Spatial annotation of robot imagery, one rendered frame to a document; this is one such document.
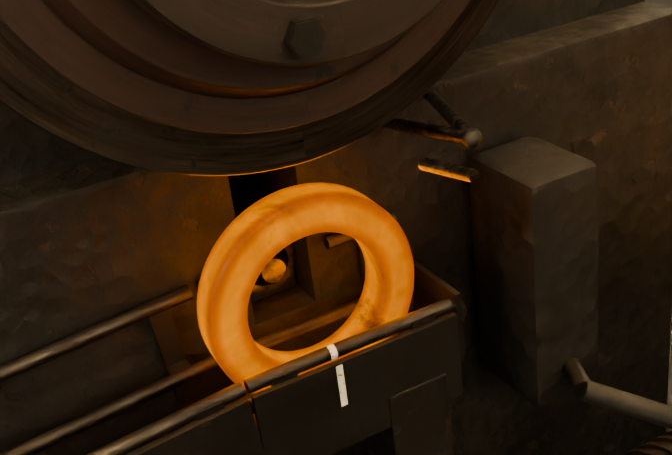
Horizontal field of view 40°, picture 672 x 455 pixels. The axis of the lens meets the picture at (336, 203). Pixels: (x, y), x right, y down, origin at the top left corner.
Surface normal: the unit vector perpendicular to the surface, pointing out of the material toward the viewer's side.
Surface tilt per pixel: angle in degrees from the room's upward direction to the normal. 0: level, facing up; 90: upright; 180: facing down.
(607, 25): 0
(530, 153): 0
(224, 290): 90
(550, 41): 0
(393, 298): 90
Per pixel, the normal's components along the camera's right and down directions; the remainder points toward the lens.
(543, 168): -0.12, -0.90
